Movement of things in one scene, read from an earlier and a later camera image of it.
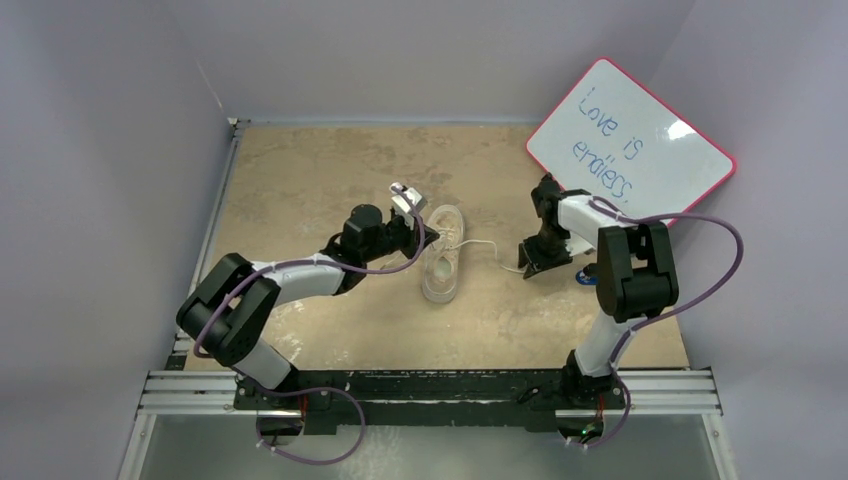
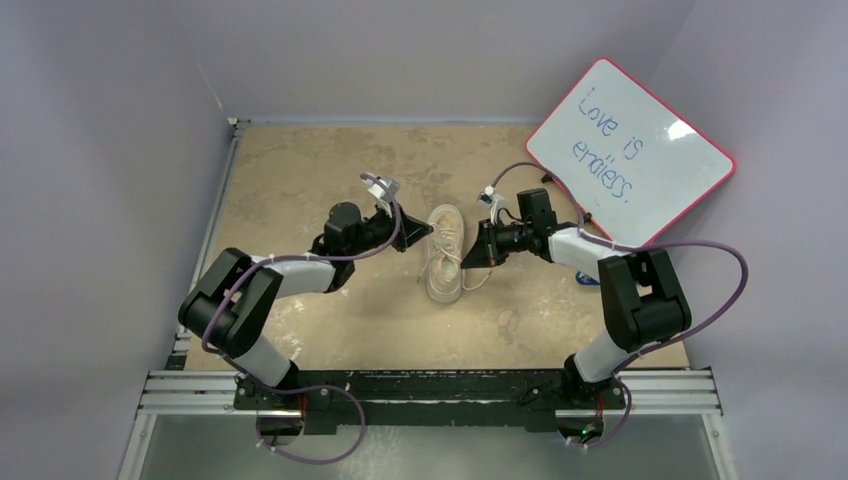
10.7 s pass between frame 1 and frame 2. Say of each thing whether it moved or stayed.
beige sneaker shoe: stayed
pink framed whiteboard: stayed
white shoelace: moved
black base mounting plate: stayed
